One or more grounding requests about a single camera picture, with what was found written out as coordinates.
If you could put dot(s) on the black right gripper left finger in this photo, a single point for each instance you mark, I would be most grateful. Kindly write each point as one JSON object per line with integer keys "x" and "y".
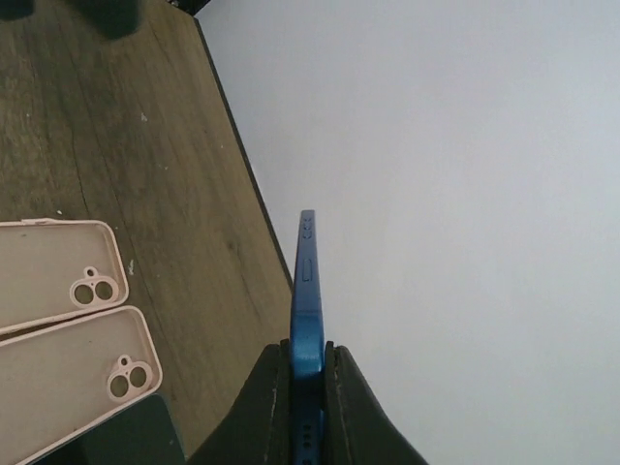
{"x": 256, "y": 430}

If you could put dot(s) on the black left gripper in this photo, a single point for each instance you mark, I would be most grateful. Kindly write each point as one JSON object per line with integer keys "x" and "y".
{"x": 111, "y": 19}

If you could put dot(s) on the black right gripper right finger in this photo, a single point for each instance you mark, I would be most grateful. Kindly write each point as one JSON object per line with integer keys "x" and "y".
{"x": 357, "y": 430}

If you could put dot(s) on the blue smartphone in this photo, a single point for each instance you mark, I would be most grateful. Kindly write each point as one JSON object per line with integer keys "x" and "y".
{"x": 307, "y": 342}

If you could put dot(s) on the black screen smartphone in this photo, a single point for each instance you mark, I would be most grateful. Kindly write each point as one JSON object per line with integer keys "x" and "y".
{"x": 142, "y": 434}

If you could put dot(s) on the plain pink phone case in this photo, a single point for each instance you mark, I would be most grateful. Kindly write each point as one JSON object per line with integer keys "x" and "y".
{"x": 59, "y": 381}

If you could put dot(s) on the pink ring-stand phone case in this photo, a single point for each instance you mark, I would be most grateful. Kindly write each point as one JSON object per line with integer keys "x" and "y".
{"x": 56, "y": 270}

